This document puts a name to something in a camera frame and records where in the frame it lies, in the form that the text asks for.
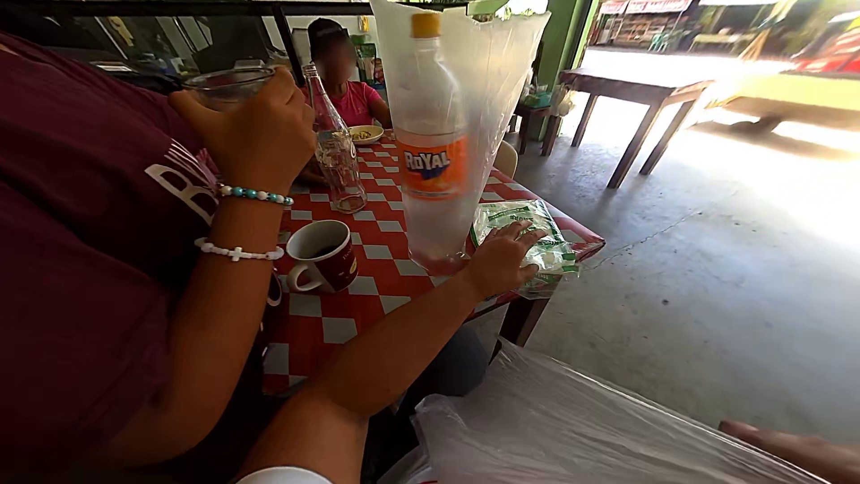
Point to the person's right hand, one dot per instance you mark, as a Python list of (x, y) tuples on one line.
[(793, 447)]

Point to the person's left hand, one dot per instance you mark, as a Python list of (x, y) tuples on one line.
[(495, 263)]

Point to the person's left index finger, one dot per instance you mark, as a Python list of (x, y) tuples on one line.
[(535, 238)]

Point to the person's left fingers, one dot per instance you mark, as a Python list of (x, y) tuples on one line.
[(510, 230)]

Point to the person's left thumb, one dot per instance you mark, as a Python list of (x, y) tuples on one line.
[(528, 273)]

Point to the green and white plastic pack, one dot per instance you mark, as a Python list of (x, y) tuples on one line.
[(552, 252)]

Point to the person's left forearm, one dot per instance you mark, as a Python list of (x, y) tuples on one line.
[(376, 363)]

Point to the beige plastic chair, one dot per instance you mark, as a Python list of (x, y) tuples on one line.
[(506, 159)]

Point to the plastic bottle with orange label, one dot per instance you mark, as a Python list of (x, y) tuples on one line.
[(431, 168)]

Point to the small dark wooden table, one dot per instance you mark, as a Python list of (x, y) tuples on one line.
[(531, 114)]

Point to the person's legs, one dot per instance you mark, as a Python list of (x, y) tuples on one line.
[(457, 370)]

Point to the red and white checkered tablecloth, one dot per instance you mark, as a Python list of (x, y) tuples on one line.
[(373, 289)]

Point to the translucent plastic bag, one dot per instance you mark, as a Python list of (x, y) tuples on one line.
[(571, 417)]

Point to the white bowl with food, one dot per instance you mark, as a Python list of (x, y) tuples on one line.
[(366, 135)]

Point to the brown wooden table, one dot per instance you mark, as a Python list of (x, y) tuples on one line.
[(621, 84)]

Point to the dark red and white mug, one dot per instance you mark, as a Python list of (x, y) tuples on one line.
[(336, 267)]

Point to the clear glass bottle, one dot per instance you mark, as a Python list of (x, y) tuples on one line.
[(336, 154)]

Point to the shop stall with red signs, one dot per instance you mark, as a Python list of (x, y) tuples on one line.
[(635, 27)]

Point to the dark item with white rim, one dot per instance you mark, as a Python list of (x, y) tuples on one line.
[(274, 289)]

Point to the yellow and red vehicle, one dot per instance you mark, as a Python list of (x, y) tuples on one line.
[(793, 94)]

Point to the clear glass bowl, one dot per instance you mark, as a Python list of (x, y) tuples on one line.
[(228, 87)]

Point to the glass display case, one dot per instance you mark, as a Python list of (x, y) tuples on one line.
[(201, 40)]

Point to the green post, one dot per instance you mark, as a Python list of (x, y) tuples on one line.
[(561, 40)]

